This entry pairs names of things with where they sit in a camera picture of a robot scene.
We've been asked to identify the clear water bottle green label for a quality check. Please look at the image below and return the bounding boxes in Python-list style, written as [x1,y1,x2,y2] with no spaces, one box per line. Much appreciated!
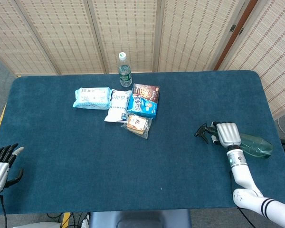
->
[118,51,133,88]

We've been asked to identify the blue table cloth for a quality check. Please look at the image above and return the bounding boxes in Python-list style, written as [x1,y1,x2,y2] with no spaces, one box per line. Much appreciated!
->
[0,70,285,216]

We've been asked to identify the white box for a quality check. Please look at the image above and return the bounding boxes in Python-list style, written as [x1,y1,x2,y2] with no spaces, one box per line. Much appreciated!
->
[20,221,62,228]

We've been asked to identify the woven bamboo folding screen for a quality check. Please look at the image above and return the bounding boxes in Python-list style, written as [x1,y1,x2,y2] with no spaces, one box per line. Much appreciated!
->
[0,0,285,119]

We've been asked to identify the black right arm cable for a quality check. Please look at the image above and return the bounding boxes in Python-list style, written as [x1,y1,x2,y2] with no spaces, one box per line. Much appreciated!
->
[235,205,256,228]

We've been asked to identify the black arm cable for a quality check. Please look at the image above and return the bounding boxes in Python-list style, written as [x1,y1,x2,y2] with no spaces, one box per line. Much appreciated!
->
[235,205,256,228]
[0,194,8,228]

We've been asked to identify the green spray bottle black trigger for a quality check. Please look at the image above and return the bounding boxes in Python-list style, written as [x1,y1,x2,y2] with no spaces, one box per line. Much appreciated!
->
[194,122,275,159]

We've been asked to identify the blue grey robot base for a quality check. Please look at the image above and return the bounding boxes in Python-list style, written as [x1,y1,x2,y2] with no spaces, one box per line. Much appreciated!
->
[89,209,192,228]

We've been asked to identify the brown wooden post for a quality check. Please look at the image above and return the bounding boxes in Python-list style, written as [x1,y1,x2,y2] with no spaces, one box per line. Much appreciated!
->
[213,0,258,71]

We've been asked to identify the light blue wet wipes pack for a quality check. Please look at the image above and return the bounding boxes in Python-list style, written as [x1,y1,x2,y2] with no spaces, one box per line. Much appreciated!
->
[72,87,113,110]

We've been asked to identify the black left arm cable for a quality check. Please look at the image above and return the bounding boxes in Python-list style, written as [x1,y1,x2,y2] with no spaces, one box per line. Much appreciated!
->
[0,194,8,228]

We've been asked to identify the bagged bread slices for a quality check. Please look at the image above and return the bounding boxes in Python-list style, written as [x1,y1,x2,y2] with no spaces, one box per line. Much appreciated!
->
[120,114,152,140]

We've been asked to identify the blue cookie box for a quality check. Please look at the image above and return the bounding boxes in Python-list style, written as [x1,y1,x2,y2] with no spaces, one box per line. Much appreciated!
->
[127,83,161,119]

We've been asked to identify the white snack bag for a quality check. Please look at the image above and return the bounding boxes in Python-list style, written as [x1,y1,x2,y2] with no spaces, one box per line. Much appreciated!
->
[104,88,133,124]

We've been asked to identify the white power strip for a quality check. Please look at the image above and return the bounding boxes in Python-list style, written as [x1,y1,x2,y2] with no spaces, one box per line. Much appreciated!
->
[80,215,90,228]

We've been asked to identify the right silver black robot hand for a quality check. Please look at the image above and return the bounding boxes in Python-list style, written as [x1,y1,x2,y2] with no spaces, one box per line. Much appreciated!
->
[210,121,242,149]

